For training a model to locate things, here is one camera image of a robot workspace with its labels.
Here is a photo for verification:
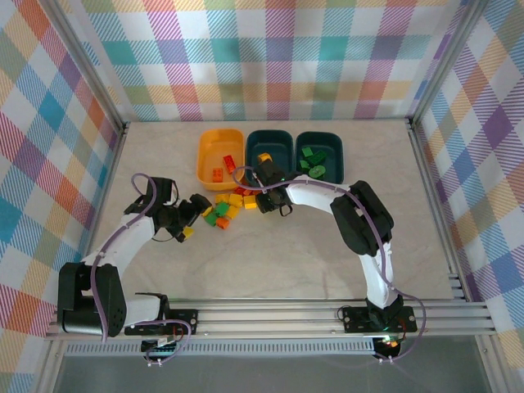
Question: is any teal plastic container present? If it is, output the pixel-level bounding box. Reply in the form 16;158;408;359
244;129;296;193
294;130;345;196

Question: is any orange plastic container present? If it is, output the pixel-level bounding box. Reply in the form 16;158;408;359
196;128;246;193

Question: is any green terminal controller board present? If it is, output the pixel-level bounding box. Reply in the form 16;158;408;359
140;335;184;361

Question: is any plaid fabric backdrop panel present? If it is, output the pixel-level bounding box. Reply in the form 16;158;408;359
55;0;486;124
411;0;524;393
0;0;122;393

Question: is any small controller board orange plug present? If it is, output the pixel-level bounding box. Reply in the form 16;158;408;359
374;333;406;355

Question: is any thin black left gripper cable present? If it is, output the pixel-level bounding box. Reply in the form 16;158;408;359
151;228;179;244

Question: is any aluminium side rail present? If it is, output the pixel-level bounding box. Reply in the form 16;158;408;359
71;122;130;308
407;118;470;304

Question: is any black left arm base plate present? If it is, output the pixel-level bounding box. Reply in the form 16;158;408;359
124;309;201;337

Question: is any aluminium mounting rail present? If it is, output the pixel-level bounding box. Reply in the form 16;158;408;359
43;300;495;340

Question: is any grey slotted cable duct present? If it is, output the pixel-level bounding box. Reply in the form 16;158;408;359
65;341;377;358

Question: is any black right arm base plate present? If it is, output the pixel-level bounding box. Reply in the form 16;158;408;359
341;305;418;333

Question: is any aluminium frame post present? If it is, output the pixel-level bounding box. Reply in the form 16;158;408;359
407;0;490;128
48;0;128;136

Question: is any aluminium lower frame strut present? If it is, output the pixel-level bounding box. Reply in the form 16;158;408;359
34;339;69;393
477;335;507;393

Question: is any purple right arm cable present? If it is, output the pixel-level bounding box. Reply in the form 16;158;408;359
231;165;427;365

